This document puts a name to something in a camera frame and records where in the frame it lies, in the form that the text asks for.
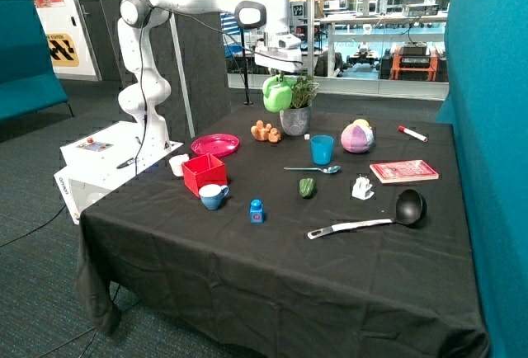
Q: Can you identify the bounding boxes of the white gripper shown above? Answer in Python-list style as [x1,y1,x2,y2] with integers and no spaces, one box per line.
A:
[253,32,303,82]

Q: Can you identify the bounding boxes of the green toy watering can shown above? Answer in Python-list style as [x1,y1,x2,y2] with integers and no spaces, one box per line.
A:
[262,75,297,112]

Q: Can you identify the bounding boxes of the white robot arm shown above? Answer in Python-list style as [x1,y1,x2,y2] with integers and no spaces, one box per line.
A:
[118,0,302,152]

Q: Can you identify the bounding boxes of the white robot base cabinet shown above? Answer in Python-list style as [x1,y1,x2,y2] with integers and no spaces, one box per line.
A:
[54,121,182,224]

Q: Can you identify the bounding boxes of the potted plant in grey pot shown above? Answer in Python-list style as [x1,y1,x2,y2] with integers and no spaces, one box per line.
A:
[280,75,319,136]

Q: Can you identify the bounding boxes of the pink plastic plate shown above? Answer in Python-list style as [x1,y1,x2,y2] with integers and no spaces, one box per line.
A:
[191,134,239,158]

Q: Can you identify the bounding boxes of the orange plush toy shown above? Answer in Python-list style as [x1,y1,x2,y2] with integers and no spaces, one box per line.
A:
[251,120,281,144]

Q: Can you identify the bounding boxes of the blue plastic cup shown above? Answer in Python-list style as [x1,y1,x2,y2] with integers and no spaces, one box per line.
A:
[310,134,334,165]

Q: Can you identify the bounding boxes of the pink purple soft ball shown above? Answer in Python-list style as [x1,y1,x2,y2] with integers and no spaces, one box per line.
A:
[341,119,375,153]

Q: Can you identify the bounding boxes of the metal spoon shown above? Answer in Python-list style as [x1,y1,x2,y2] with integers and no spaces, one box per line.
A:
[284,166,341,174]

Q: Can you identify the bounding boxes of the green toy bell pepper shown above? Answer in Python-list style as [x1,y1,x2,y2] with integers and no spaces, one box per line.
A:
[299,177,316,199]

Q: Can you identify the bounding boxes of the red plastic box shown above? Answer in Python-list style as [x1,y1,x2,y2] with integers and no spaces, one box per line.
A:
[182,154,228,197]

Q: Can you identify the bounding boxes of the red whiteboard marker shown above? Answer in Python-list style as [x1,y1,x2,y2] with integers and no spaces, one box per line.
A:
[398,125,428,143]

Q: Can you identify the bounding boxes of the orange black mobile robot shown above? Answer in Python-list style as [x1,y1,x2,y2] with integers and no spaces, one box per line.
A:
[389,42,438,82]

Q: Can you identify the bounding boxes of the small white cup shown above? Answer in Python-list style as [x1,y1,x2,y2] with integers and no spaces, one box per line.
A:
[169,153,190,177]

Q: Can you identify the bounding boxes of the white power adapter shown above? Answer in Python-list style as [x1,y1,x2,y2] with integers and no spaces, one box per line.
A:
[351,176,374,200]

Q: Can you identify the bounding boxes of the blue toy block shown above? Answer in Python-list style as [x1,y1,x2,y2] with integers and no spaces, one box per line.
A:
[249,199,264,224]

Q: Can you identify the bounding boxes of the blue teacup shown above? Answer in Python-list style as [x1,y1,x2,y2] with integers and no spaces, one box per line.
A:
[199,184,229,210]

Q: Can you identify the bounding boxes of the red book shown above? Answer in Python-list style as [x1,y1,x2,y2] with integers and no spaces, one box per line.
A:
[370,160,440,184]

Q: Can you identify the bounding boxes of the black tablecloth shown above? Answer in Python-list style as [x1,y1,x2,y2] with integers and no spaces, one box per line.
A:
[75,107,491,357]

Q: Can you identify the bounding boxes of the teal partition panel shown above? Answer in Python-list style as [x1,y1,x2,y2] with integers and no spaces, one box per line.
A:
[437,0,527,357]

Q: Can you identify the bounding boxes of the yellow black warning sign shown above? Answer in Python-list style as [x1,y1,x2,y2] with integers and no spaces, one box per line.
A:
[46,33,79,68]

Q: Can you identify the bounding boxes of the teal sofa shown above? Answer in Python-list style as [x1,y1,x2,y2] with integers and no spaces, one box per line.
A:
[0,0,68,120]

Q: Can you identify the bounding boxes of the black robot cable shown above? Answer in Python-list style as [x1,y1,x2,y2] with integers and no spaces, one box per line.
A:
[134,7,304,177]

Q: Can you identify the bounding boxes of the black ladle with metal handle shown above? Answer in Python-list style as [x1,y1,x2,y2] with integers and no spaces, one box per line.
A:
[307,189,427,239]

